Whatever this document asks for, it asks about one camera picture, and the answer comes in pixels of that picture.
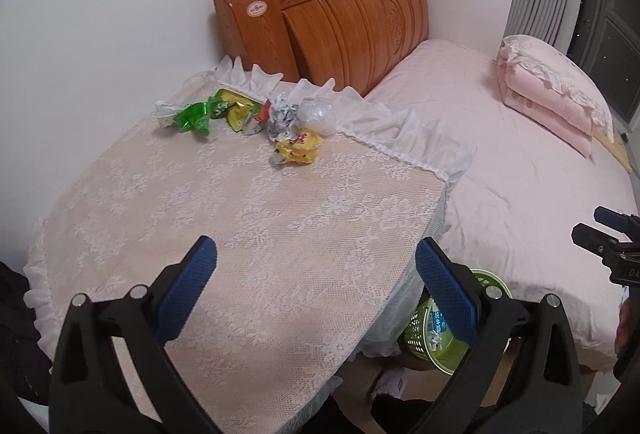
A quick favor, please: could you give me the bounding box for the white lace tablecloth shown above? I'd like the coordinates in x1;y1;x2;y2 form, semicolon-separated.
22;55;477;434

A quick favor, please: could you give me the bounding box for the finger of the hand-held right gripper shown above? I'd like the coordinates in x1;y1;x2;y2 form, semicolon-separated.
571;222;627;261
594;206;640;232

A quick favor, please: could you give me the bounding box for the shiny green wrapper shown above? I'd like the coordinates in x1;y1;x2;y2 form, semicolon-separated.
172;99;217;136

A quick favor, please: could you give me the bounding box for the blue label bottle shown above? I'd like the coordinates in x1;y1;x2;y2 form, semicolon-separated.
425;301;454;351

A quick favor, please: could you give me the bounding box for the clear plastic bag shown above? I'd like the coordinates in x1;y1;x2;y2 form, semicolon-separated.
297;96;339;136

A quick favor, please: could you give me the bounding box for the white cloth on floor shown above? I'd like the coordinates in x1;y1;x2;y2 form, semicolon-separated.
366;365;407;403

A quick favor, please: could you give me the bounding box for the wooden board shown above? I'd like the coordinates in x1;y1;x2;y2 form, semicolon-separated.
591;133;632;174

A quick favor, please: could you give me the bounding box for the grey white paper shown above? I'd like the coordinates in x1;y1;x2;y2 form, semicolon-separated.
266;95;302;141

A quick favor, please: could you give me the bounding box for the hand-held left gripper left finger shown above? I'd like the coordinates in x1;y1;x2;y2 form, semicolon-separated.
49;235;221;434

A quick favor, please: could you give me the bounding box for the yellow snack wrapper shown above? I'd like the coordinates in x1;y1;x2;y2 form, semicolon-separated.
270;128;324;166

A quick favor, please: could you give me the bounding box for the folded pink quilt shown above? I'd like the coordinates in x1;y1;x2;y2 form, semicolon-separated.
495;58;599;159

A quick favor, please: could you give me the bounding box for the green and yellow wrapper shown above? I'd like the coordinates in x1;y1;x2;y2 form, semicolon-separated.
209;88;257;133

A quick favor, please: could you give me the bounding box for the wooden headboard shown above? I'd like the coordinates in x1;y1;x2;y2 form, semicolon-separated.
213;0;431;97

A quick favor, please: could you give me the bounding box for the pink bed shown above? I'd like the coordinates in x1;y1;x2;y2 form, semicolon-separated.
364;38;640;372

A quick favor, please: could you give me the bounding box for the dark window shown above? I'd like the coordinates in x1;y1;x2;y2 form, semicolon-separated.
569;0;640;126

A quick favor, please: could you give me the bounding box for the dark cloth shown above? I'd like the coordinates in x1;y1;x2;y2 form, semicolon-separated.
0;260;54;408

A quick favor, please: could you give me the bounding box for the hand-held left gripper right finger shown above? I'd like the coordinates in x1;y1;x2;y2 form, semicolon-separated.
392;236;583;434

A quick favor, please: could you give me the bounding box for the green plastic wastebasket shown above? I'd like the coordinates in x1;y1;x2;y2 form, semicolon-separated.
403;268;514;375

